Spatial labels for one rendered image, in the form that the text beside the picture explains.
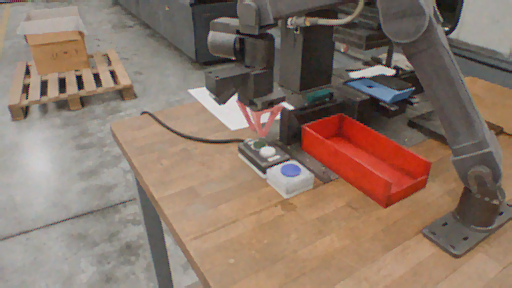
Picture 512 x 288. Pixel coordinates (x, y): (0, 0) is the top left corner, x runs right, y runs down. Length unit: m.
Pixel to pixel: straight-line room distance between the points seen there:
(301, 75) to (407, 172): 0.47
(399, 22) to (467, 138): 0.20
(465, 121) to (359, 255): 0.26
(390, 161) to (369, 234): 0.22
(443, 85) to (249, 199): 0.38
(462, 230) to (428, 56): 0.30
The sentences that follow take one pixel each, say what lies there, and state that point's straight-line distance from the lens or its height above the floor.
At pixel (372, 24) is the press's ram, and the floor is 1.15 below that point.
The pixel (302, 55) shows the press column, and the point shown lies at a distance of 1.10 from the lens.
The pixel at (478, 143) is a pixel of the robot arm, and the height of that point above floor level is 1.07.
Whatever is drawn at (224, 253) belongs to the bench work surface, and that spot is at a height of 0.90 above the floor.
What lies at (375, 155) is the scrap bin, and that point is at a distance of 0.85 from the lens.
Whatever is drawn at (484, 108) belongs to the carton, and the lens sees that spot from 1.12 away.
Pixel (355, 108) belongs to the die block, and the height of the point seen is 0.96.
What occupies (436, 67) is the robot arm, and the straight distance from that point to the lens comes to 0.60.
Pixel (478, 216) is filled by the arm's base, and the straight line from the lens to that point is 0.71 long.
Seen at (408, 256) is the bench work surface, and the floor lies 0.90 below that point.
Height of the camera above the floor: 1.34
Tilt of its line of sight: 31 degrees down
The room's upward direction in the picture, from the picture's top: straight up
